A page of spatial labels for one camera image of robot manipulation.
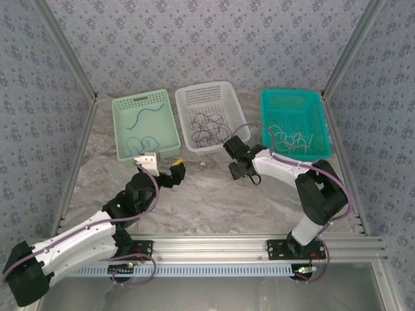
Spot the dark purple cable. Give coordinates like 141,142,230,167
189,111,238,148

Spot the blue cable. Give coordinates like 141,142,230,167
125,102,165,130
125,135,160,157

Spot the white plastic basket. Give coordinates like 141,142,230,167
174,80,252,154

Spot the light green plastic basket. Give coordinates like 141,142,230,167
112,89,182,168

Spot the teal plastic basket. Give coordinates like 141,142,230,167
261,89,332,163

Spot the black controller board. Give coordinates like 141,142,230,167
293,264,319,281
108,263,136,280

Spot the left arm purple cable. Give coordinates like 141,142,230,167
1,163,160,286

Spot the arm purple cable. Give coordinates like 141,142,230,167
1,163,160,286
230,122,353,283

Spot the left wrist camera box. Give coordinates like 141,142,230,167
133,151,161,178

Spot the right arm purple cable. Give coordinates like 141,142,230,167
230,122,353,283

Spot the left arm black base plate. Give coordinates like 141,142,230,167
128,240,154,262

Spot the aluminium side rail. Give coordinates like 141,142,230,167
50,97,99,238
320,93,370,236

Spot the aluminium frame rail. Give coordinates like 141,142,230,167
34,235,388,262

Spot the light blue slotted cable duct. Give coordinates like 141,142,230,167
69,262,296,279

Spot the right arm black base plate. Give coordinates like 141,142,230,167
266,239,327,260

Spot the aluminium frame post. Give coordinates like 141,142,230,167
32,0,99,102
320,0,386,97

